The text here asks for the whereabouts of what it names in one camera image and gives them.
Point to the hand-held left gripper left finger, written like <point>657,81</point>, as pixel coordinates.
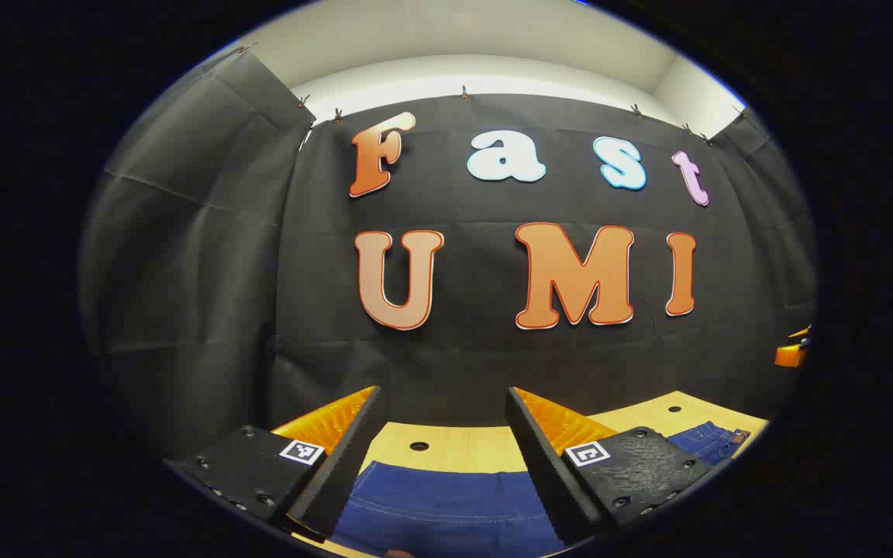
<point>342,465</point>

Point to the row of backdrop clips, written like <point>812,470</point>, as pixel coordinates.
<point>463,93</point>

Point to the blue jeans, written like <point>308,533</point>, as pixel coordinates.
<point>446,508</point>

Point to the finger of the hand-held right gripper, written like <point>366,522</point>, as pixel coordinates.
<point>789,356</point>
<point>801,332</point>

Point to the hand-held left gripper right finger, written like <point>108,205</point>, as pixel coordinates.
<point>539,465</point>

